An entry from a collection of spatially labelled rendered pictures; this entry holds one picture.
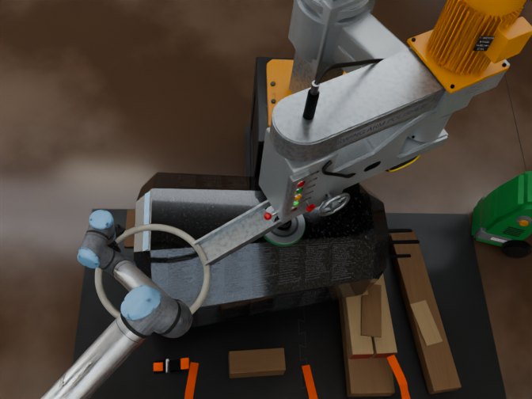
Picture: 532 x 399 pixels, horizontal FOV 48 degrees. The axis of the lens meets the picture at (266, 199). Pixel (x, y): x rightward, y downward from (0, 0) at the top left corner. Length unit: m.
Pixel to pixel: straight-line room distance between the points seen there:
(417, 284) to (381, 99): 1.69
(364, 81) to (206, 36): 2.54
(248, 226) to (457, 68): 1.10
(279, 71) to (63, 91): 1.66
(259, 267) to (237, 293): 0.16
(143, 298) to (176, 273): 0.98
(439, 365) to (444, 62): 1.83
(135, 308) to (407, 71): 1.29
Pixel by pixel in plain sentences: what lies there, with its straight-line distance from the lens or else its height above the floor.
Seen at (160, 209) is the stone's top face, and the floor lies 0.81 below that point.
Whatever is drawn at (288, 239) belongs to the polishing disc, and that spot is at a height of 0.83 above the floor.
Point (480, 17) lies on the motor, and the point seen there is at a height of 1.96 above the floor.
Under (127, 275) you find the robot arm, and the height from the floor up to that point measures 1.21.
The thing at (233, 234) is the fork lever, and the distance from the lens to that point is 2.68.
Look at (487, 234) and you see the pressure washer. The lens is 3.92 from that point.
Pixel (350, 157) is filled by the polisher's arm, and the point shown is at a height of 1.37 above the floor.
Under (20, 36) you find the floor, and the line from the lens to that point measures 4.80.
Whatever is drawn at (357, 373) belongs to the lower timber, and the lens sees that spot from 3.38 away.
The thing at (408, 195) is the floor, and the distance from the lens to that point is 4.03.
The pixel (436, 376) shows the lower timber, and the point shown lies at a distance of 3.52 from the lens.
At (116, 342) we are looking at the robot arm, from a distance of 1.92.
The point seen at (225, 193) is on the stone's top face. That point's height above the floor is 0.81.
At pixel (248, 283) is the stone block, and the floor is 0.66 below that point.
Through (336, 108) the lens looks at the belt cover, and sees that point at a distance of 2.14.
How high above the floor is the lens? 3.34
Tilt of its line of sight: 61 degrees down
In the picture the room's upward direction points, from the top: 10 degrees clockwise
